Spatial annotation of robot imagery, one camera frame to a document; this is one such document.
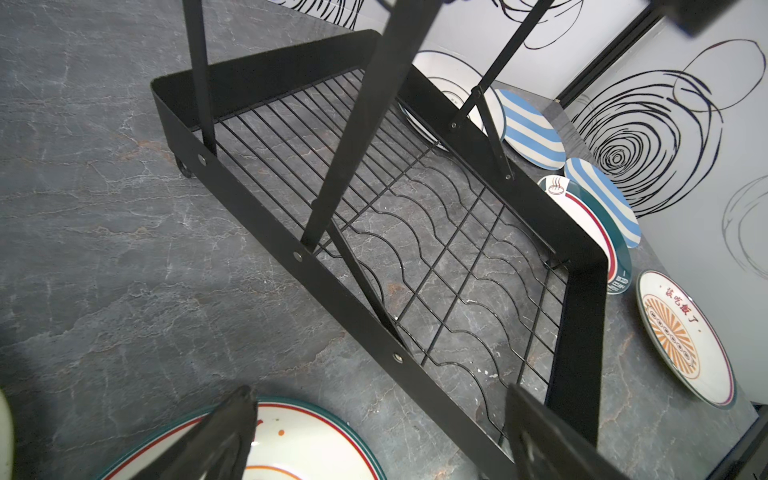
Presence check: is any white plate black flower outline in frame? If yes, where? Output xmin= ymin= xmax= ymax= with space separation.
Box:
xmin=398 ymin=50 xmax=506 ymax=152

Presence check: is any blue striped plate rear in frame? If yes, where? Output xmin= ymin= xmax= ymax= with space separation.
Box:
xmin=495 ymin=89 xmax=567 ymax=171

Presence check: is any orange sunburst plate left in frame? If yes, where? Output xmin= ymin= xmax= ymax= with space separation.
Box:
xmin=98 ymin=397 xmax=386 ymax=479

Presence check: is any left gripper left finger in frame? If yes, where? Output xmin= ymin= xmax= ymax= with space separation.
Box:
xmin=134 ymin=385 xmax=258 ymax=479

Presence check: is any blue striped plate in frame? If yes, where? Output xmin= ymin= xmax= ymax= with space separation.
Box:
xmin=495 ymin=89 xmax=567 ymax=171
xmin=564 ymin=158 xmax=642 ymax=249

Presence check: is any orange sunburst plate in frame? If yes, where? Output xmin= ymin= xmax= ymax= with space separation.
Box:
xmin=98 ymin=397 xmax=386 ymax=479
xmin=636 ymin=269 xmax=737 ymax=409

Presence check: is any cream floral plate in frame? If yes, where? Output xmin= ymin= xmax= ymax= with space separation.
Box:
xmin=0 ymin=393 xmax=15 ymax=480

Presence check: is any orange sunburst plate right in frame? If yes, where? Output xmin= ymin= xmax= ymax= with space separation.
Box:
xmin=636 ymin=269 xmax=737 ymax=409

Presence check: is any black wire dish rack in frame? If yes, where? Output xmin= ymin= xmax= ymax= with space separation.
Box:
xmin=151 ymin=1 xmax=608 ymax=479

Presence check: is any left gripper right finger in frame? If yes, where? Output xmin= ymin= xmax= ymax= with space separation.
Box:
xmin=505 ymin=385 xmax=626 ymax=480

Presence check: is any white plate green red rim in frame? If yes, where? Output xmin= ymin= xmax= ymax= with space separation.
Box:
xmin=537 ymin=175 xmax=632 ymax=295

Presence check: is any blue striped plate right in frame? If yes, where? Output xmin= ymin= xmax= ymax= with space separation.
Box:
xmin=564 ymin=158 xmax=642 ymax=249

